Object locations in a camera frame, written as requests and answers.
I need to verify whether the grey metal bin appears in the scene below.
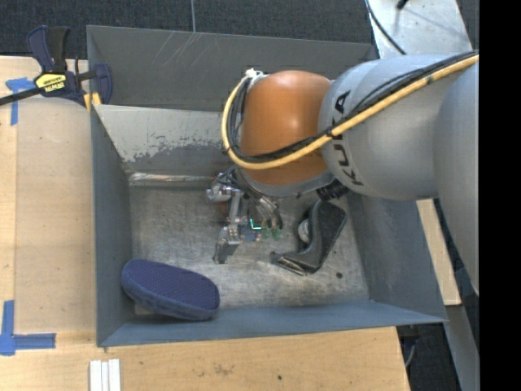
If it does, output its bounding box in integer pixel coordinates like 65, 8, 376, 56
85, 24, 449, 349

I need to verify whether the black handled tool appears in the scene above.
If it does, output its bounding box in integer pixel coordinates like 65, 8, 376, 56
269, 199, 348, 277

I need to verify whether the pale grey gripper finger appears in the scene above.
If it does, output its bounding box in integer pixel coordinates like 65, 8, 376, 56
212, 225, 242, 266

